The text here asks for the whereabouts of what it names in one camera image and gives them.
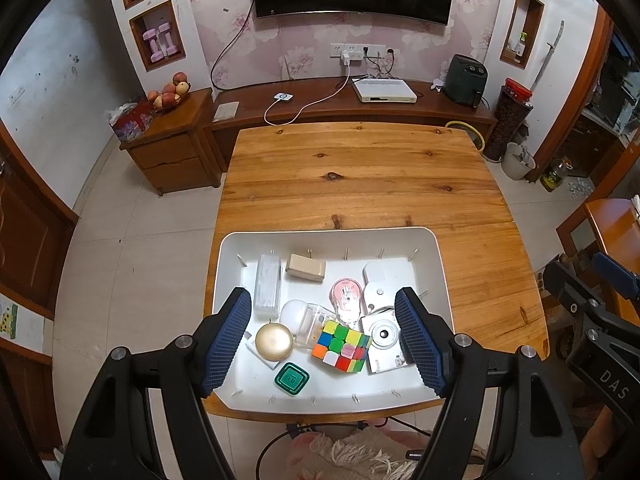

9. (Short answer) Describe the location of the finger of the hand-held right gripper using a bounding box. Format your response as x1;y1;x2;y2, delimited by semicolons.
590;251;640;303
542;260;608;341

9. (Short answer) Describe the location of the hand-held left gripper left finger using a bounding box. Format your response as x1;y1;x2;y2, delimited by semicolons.
59;286;253;480

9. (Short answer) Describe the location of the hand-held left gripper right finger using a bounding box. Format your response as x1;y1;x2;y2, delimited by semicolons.
394;286;586;480

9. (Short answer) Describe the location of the white compact camera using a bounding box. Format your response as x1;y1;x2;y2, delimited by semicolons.
360;310;416;375

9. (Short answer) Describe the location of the gold round compact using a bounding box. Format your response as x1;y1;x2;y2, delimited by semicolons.
255;322;295;362

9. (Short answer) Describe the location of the clear plastic box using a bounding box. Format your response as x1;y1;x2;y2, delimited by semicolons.
253;254;284;318

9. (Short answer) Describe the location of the white oval earbud case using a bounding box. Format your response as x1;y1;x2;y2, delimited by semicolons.
279;299;308;336

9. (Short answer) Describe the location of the white clip-shaped device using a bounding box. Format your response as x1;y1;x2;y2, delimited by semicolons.
361;260;406;313

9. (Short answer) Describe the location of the green and gold box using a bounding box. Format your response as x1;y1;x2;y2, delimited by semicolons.
273;361;311;397

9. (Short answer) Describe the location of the colourful puzzle cube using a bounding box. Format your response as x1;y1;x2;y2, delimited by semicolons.
311;320;372;375

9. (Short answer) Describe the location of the white plastic tray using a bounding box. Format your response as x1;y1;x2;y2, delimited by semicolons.
202;227;456;416

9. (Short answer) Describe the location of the transparent case with stickers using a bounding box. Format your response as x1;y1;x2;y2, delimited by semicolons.
295;303;335;350

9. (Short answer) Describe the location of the pink correction tape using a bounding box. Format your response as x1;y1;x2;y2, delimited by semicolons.
330;277;365;323

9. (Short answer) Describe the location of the beige house-shaped box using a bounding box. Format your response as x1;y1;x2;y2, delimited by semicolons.
285;253;327;283

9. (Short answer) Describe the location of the wooden side table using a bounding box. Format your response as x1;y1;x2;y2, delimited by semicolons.
582;197;640;311

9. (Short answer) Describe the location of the yellow-green oil bottle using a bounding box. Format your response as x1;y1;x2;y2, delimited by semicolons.
542;157;573;192

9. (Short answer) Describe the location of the fluffy cream rug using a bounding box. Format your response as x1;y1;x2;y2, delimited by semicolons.
287;422;431;480

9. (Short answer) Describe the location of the white bucket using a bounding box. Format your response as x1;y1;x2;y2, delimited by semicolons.
501;142;537;181

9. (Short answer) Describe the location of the wooden shelf unit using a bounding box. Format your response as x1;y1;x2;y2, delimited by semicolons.
575;35;640;186

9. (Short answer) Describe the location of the tall dark red-lidded container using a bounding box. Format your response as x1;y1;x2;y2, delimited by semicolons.
484;78;533;163

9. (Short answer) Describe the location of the yellow trash bin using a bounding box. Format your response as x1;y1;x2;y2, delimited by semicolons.
446;120;487;153

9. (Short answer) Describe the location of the wooden drawer cabinet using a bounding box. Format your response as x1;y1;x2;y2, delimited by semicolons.
119;87;222;196

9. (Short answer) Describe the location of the brown wooden door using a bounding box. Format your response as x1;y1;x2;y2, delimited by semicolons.
0;125;81;321

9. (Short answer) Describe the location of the sheathed sword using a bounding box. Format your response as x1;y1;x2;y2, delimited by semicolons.
530;21;566;86

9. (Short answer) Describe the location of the dark green air fryer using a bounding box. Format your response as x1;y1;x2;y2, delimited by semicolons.
444;54;487;107

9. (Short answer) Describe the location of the red tissue box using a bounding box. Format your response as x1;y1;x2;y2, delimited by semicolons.
108;101;153;142

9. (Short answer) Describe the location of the long wooden television cabinet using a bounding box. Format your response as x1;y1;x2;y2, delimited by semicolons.
210;77;498;171

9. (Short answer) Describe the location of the white set-top box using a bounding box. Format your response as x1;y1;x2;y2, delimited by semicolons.
352;78;418;104

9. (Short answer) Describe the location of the bowl of fruit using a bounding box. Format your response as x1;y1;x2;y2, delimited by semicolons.
146;72;192;111

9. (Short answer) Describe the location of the pink dumbbell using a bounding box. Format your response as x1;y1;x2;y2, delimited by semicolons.
157;23;178;56
142;29;163;61

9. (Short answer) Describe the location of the white charging cable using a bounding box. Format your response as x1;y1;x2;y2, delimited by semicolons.
263;51;354;127

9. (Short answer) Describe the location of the black television cable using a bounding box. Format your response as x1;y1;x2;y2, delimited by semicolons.
210;0;256;90

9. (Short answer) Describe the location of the white wall socket strip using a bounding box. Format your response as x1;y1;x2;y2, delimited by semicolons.
330;43;398;61

